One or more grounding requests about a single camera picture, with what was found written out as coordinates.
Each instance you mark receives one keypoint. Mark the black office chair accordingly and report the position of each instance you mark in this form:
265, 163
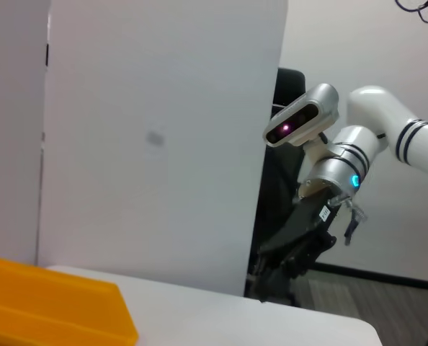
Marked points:
289, 86

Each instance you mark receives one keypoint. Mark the grey wall socket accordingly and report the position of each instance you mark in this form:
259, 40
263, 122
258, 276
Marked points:
155, 138

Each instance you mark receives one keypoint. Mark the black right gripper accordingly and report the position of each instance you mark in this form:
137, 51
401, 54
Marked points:
307, 223

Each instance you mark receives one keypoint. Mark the yellow plastic bin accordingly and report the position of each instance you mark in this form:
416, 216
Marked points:
55, 302

